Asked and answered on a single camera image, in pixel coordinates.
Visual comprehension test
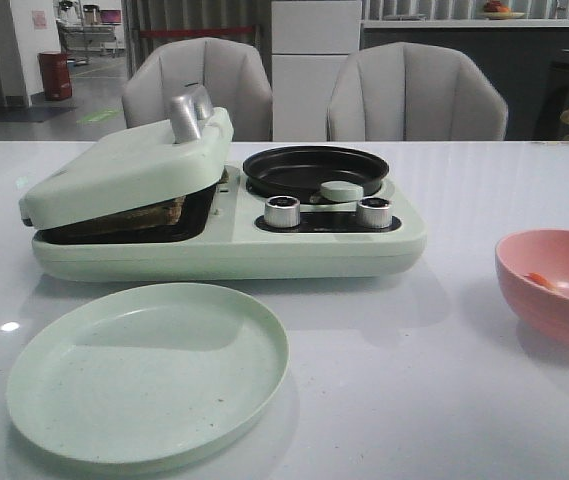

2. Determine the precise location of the bread slice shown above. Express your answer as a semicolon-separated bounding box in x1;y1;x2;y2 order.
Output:
58;196;186;236

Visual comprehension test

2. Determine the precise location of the breakfast maker hinged lid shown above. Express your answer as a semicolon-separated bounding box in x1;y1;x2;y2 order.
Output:
19;107;234;230

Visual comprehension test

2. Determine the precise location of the orange shrimp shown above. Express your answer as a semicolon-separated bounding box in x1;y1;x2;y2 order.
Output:
524;272;556;291

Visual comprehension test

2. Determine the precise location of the pink bowl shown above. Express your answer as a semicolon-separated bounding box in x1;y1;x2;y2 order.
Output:
495;229;569;345

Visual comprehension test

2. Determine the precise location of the green breakfast maker base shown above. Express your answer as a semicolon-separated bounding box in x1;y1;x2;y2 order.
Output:
32;166;427;282

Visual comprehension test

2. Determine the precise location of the left silver control knob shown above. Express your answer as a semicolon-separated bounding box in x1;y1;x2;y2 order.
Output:
264;195;301;229

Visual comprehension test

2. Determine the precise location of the silver control knob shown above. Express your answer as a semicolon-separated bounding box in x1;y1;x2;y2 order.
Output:
264;195;301;229
355;196;393;229

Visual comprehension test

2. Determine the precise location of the black round frying pan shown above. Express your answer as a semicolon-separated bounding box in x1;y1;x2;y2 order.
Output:
243;145;389;205

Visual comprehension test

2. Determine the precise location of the right silver control knob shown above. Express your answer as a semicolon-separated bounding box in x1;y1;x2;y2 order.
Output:
355;196;393;229

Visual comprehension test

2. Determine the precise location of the left grey upholstered chair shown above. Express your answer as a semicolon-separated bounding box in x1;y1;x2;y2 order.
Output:
122;37;273;142

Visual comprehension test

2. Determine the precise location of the grey upholstered chair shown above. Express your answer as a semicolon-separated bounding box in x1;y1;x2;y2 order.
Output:
122;37;273;142
326;42;508;141

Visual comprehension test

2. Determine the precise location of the right grey upholstered chair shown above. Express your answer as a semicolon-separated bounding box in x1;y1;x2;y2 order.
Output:
326;42;508;141

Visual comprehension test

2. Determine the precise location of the light green round plate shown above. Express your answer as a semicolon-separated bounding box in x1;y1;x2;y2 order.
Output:
6;283;289;474

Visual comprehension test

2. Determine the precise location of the white refrigerator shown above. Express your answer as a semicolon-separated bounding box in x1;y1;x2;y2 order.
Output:
271;1;362;141

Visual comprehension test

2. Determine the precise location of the red trash bin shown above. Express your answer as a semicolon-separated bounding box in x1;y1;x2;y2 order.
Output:
38;52;72;101

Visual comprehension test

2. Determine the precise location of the dark kitchen counter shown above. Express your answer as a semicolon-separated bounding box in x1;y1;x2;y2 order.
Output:
362;20;569;140

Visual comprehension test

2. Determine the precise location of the fruit plate on counter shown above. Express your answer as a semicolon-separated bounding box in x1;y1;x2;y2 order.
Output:
479;0;526;20

